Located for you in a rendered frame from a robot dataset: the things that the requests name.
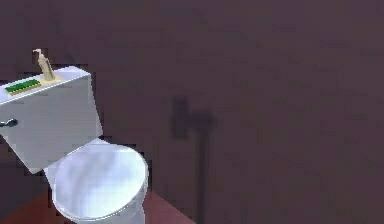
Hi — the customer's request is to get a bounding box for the beige soap dispenser bottle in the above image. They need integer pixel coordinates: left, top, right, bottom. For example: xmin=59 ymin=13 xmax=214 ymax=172
xmin=32 ymin=48 xmax=57 ymax=82

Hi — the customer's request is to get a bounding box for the white toilet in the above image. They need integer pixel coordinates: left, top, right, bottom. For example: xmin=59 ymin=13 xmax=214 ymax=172
xmin=0 ymin=65 xmax=150 ymax=224

